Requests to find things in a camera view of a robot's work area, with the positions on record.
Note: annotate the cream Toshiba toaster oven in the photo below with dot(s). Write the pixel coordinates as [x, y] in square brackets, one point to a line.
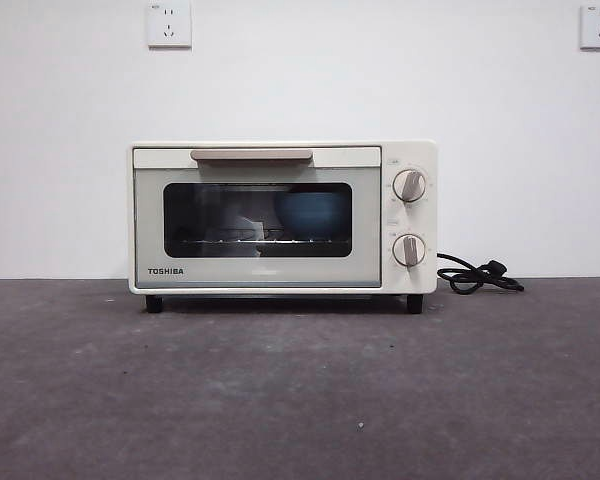
[410, 220]

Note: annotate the round cream oven knob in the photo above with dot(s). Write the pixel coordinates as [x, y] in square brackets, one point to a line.
[410, 186]
[409, 250]

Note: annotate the blue ribbed bowl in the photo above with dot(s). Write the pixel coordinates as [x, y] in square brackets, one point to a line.
[310, 212]

